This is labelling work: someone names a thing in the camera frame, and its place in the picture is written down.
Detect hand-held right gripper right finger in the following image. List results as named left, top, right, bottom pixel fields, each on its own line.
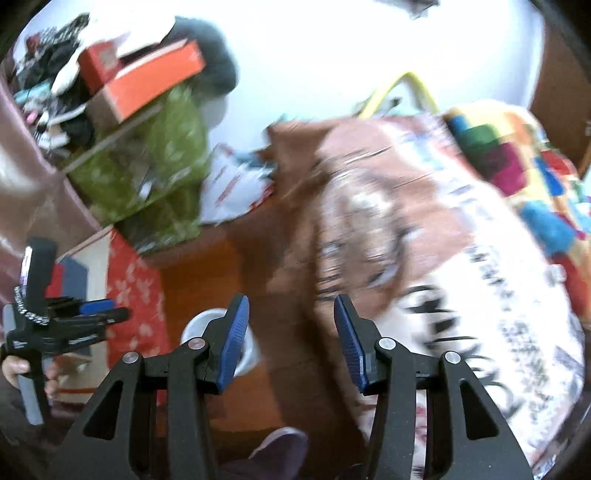
left=333, top=294, right=532, bottom=480

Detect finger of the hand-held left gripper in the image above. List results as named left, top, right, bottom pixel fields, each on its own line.
left=69, top=308, right=132, bottom=328
left=55, top=298, right=116, bottom=318

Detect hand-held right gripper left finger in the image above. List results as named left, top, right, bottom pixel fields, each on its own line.
left=48, top=294, right=251, bottom=480

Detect small grey waste bin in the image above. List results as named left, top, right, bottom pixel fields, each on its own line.
left=180, top=308, right=260, bottom=380

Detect person's left hand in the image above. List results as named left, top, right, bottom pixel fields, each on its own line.
left=0, top=355, right=62, bottom=398

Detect brown printed blanket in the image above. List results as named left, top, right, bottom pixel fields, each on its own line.
left=264, top=114, right=586, bottom=468

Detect dark purple slipper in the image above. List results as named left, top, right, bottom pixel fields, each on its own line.
left=222, top=426, right=311, bottom=480

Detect pink curtain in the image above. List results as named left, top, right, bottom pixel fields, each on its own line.
left=0, top=69, right=114, bottom=296

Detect clear round plastic container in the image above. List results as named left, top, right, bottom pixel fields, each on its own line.
left=323, top=187, right=407, bottom=287

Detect green floral storage bags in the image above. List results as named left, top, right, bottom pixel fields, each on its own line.
left=65, top=84, right=212, bottom=256

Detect white plastic bag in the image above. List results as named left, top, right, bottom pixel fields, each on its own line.
left=199, top=142, right=279, bottom=227

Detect pile of mixed clothes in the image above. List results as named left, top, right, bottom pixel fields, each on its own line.
left=11, top=11, right=99, bottom=149

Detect orange cardboard box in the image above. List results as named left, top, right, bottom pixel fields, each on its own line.
left=98, top=38, right=207, bottom=126

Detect small red box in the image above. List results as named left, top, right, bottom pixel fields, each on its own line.
left=76, top=41, right=124, bottom=96

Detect colourful patchwork quilt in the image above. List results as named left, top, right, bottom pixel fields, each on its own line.
left=442, top=104, right=591, bottom=333

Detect dark green cloth bundle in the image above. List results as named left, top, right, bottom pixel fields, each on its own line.
left=159, top=16, right=240, bottom=99

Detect yellow curved tube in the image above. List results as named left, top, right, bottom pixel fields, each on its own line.
left=359, top=71, right=440, bottom=120

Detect white cloth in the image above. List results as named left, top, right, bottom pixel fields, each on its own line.
left=51, top=0, right=178, bottom=95

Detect brown wooden door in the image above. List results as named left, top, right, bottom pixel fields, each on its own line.
left=529, top=18, right=591, bottom=182

